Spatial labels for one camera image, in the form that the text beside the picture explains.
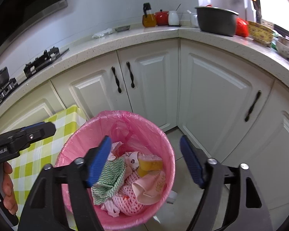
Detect green wavy cleaning cloth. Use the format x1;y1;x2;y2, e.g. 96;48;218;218
91;157;126;205

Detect white printed paper wrapper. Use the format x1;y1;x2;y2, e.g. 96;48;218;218
108;141;141;178

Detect yellow sponge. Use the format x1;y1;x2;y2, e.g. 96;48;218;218
137;153;163;177

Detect white kitchen cabinets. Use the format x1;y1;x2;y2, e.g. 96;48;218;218
0;39;289;228

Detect pink-lined trash bin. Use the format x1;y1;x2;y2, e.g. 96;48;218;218
56;110;175;230

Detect person's left hand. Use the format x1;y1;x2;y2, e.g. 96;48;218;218
2;162;18;215

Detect green checked tablecloth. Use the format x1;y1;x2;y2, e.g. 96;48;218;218
9;105;87;218

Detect black gas stove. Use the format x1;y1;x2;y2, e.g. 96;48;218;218
0;46;70;116

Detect white foam fruit net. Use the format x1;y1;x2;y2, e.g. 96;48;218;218
101;172;145;218

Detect speckled white countertop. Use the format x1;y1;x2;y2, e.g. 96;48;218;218
0;27;289;117

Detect clear plastic bag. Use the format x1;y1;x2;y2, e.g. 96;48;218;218
92;28;114;39

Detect small grey dish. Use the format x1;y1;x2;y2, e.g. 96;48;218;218
115;25;130;32

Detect red lidded pot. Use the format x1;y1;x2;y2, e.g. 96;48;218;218
155;9;169;26

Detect yellow patterned basket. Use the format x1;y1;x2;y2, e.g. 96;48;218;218
247;21;274;45

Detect red plastic bag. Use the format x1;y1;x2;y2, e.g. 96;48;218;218
235;17;249;38

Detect large black pot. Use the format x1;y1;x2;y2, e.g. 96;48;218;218
195;6;239;37

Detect white cup with spoon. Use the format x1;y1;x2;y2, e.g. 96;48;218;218
187;10;199;28

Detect yellow spray bottle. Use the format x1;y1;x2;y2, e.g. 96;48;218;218
245;0;257;22

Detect black cabinet handle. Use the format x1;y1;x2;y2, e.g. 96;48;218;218
126;61;135;89
244;90;262;122
111;66;122;93

